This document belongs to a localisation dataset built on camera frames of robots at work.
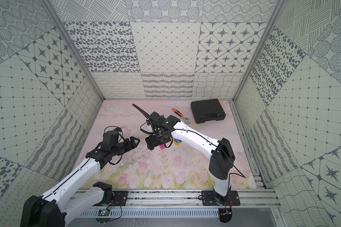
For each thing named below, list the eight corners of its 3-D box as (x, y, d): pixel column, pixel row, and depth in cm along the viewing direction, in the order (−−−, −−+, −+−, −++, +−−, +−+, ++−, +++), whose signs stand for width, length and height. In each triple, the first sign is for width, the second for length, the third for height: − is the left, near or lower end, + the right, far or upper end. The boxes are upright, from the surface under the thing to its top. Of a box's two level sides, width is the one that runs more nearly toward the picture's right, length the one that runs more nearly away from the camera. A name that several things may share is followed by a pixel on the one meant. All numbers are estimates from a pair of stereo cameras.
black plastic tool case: (195, 124, 106) (196, 120, 103) (189, 105, 119) (190, 101, 115) (225, 119, 109) (226, 115, 105) (216, 102, 121) (217, 98, 118)
